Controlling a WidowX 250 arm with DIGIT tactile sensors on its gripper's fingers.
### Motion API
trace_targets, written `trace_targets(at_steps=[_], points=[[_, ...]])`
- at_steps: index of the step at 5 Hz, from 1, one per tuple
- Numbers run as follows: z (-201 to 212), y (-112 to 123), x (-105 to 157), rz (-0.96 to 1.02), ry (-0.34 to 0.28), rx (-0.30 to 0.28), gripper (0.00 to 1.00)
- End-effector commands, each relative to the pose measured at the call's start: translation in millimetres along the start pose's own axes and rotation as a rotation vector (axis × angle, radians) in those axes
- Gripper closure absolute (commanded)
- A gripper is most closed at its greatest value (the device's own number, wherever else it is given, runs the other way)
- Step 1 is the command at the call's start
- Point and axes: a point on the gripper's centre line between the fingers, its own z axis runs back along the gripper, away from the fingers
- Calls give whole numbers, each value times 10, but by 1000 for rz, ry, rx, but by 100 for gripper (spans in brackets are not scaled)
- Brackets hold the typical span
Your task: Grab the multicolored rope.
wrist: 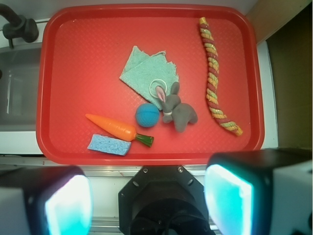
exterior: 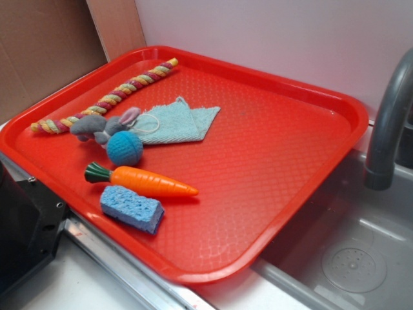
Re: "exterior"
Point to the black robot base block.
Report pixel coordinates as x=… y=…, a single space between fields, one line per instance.
x=32 y=219

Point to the red plastic tray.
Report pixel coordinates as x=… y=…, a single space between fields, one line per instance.
x=271 y=145

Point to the light blue folded cloth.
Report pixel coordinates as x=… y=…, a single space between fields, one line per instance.
x=175 y=122

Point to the orange plastic toy carrot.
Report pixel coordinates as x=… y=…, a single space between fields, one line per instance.
x=143 y=182

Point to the blue rubber ball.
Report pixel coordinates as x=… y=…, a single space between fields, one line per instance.
x=124 y=149

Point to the blue sponge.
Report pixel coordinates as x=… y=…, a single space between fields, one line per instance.
x=144 y=214

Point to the grey plush bunny toy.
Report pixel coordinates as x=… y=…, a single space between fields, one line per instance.
x=101 y=130

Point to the light wooden board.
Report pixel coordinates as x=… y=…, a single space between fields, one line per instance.
x=118 y=26

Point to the grey toy faucet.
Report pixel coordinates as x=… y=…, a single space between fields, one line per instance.
x=391 y=139

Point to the grey plastic toy sink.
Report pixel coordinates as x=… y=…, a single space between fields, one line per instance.
x=348 y=247

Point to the brown cardboard panel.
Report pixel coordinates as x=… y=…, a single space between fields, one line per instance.
x=45 y=45

